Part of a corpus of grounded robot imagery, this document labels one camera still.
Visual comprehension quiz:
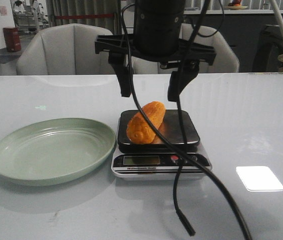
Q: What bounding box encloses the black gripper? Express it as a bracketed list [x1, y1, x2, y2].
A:
[95, 14, 216, 102]

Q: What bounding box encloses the yellow corn cob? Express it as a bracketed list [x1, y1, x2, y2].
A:
[126, 101, 166, 145]

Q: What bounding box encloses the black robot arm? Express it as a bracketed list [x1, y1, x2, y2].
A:
[95, 0, 216, 102]

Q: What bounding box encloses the right grey armchair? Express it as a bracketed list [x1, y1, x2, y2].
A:
[132, 25, 239, 75]

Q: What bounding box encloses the grey armchair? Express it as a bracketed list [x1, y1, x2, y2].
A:
[16, 23, 114, 76]
[132, 25, 239, 75]

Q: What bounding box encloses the left grey armchair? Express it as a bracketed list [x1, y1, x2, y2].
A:
[16, 23, 114, 76]

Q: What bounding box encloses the fruit bowl on counter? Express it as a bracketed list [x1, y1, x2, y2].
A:
[226, 0, 248, 10]

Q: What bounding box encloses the black silver kitchen scale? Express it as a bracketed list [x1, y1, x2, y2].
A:
[111, 109, 212, 181]

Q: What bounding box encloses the dark grey counter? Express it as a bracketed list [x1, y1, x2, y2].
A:
[183, 10, 283, 74]

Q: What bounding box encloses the dark side table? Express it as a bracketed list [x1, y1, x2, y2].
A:
[252, 25, 283, 72]

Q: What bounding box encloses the light green plate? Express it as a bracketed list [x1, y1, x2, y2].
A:
[0, 118, 116, 186]

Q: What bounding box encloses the red trash bin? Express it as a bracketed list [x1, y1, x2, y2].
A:
[3, 27, 22, 52]

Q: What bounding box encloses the long black cable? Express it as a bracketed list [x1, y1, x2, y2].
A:
[120, 2, 253, 240]

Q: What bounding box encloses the pink wall notice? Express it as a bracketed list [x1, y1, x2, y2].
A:
[0, 5, 8, 16]

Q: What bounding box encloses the black cable with plug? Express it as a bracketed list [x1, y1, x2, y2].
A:
[172, 0, 225, 237]

